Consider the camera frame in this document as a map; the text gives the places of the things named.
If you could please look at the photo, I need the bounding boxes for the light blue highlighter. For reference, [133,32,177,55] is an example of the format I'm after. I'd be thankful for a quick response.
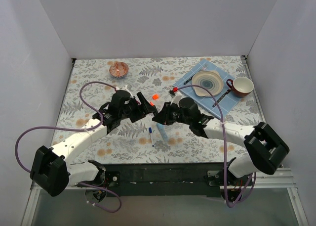
[157,123,168,142]

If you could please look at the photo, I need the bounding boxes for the orange highlighter cap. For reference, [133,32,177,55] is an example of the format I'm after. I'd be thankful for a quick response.
[152,94,159,100]

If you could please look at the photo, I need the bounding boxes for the white blue marker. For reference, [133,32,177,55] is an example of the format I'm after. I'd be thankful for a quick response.
[149,132,155,147]

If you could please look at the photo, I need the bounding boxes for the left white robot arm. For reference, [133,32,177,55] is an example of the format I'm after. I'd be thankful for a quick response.
[30,90,158,196]

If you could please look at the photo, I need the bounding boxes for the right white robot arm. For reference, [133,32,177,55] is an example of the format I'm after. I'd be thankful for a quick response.
[153,97,289,185]

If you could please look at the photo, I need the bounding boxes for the red patterned small bowl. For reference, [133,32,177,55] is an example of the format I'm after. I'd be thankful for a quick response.
[109,61,129,78]

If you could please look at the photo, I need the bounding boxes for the beige plate blue rings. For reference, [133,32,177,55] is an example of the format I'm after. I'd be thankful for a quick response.
[191,70,223,98]

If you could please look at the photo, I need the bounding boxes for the blue checked cloth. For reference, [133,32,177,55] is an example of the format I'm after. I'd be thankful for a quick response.
[173,59,239,119]

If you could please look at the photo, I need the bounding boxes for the red white mug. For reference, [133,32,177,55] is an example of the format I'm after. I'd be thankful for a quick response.
[226,77,254,98]

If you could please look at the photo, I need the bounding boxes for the fork black handle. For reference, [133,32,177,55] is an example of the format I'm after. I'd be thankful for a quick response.
[183,65,207,85]

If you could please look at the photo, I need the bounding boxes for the knife black handle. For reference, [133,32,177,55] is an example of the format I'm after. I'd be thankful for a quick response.
[212,89,232,107]

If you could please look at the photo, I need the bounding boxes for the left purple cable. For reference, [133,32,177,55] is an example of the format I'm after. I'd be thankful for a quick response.
[14,81,122,213]

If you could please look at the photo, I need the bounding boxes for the purple cable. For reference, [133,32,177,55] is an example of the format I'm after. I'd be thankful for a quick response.
[14,81,122,213]
[172,85,257,208]

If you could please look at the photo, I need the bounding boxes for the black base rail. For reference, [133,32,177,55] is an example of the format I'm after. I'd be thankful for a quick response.
[74,163,252,202]

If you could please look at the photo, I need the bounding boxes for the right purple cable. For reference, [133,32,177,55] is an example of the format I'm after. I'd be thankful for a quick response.
[172,85,257,208]

